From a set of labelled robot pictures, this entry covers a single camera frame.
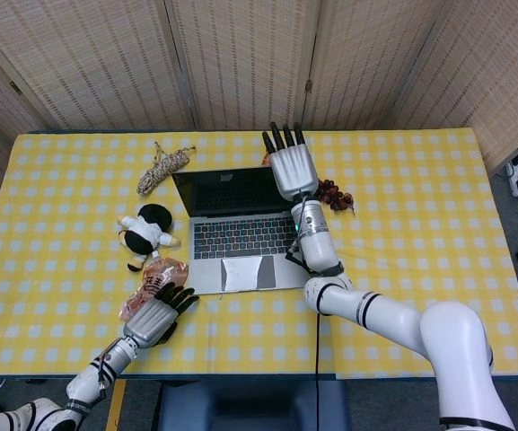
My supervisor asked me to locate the silver laptop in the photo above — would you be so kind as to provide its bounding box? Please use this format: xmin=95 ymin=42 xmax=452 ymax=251
xmin=171 ymin=166 xmax=313 ymax=296

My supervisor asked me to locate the orange sausage snack packet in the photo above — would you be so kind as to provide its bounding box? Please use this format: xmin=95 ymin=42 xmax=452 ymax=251
xmin=120 ymin=257 xmax=190 ymax=321

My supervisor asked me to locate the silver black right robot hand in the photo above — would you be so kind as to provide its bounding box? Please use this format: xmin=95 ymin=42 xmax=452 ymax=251
xmin=261 ymin=121 xmax=320 ymax=202

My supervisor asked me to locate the dark red grape bunch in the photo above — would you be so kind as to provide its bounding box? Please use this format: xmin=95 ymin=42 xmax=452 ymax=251
xmin=314 ymin=179 xmax=356 ymax=216

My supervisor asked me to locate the black hanging cable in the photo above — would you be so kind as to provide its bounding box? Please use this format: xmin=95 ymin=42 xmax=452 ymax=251
xmin=313 ymin=312 xmax=322 ymax=431

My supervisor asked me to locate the yellow white checked tablecloth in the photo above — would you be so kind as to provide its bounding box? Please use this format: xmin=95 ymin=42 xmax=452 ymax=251
xmin=0 ymin=129 xmax=518 ymax=377

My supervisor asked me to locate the woven folding screen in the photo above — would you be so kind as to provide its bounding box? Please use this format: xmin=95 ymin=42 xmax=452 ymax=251
xmin=0 ymin=0 xmax=518 ymax=246

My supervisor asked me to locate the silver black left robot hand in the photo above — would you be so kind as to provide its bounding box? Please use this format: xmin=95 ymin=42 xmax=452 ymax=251
xmin=122 ymin=283 xmax=198 ymax=349

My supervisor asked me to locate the black white plush cow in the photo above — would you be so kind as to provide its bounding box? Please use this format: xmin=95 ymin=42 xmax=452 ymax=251
xmin=116 ymin=203 xmax=182 ymax=273

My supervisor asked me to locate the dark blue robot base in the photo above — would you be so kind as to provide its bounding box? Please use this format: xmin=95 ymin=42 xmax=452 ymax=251
xmin=157 ymin=381 xmax=347 ymax=431

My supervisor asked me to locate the braided speckled rope bundle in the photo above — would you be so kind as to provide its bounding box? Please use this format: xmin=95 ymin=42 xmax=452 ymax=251
xmin=136 ymin=141 xmax=197 ymax=197

